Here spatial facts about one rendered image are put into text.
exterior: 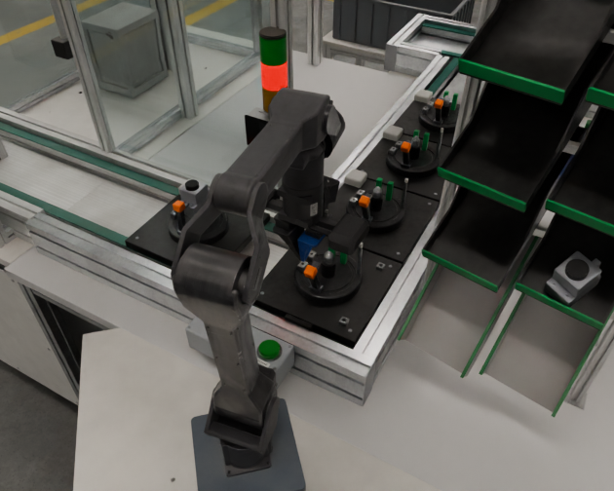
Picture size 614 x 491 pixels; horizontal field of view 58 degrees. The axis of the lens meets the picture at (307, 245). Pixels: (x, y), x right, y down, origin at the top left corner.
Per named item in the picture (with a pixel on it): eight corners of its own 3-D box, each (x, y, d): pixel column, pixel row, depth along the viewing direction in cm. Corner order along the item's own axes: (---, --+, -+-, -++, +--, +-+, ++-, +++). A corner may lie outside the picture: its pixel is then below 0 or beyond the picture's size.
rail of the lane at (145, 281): (363, 406, 108) (366, 375, 101) (38, 252, 139) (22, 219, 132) (374, 385, 112) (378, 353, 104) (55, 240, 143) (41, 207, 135)
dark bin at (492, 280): (496, 293, 86) (497, 275, 79) (422, 256, 92) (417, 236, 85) (580, 156, 92) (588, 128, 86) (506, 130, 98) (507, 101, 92)
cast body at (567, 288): (565, 310, 83) (572, 293, 77) (543, 289, 85) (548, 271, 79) (608, 275, 83) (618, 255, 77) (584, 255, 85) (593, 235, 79)
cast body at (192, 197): (195, 219, 123) (190, 194, 119) (179, 212, 125) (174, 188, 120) (217, 198, 129) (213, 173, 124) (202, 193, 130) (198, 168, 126)
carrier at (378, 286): (354, 348, 107) (358, 305, 99) (249, 302, 116) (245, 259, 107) (402, 270, 123) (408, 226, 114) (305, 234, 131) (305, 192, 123)
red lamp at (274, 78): (279, 93, 106) (278, 68, 103) (256, 87, 108) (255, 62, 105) (291, 82, 110) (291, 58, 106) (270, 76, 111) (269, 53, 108)
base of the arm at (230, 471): (226, 477, 78) (221, 457, 74) (220, 435, 82) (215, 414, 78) (275, 466, 79) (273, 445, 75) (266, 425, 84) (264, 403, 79)
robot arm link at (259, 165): (249, 312, 54) (242, 226, 47) (172, 290, 56) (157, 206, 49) (337, 163, 75) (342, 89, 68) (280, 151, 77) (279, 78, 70)
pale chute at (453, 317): (467, 376, 98) (462, 378, 94) (403, 338, 104) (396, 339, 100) (544, 234, 96) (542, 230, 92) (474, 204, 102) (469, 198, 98)
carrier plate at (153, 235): (211, 283, 119) (211, 277, 118) (126, 246, 128) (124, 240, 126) (270, 219, 135) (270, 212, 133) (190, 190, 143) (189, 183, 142)
